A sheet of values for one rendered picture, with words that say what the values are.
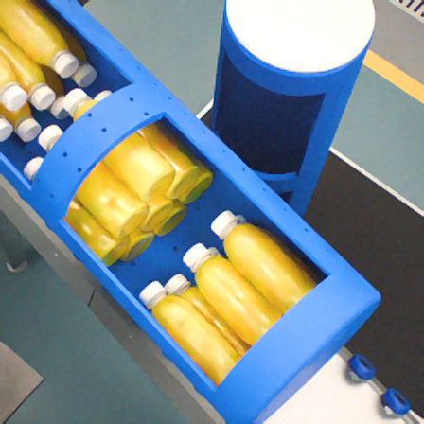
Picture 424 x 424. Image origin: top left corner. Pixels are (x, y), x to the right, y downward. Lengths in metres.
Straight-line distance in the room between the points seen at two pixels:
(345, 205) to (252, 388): 1.36
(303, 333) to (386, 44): 1.96
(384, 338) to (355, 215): 0.36
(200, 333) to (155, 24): 1.79
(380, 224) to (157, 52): 0.95
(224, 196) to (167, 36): 1.52
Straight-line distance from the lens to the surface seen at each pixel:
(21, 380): 1.29
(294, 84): 1.54
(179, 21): 2.87
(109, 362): 2.33
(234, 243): 1.22
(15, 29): 1.43
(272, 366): 1.08
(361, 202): 2.41
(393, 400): 1.35
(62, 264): 1.49
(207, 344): 1.21
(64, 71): 1.40
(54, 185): 1.22
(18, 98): 1.37
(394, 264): 2.36
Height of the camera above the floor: 2.25
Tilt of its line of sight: 64 degrees down
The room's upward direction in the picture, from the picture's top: 8 degrees clockwise
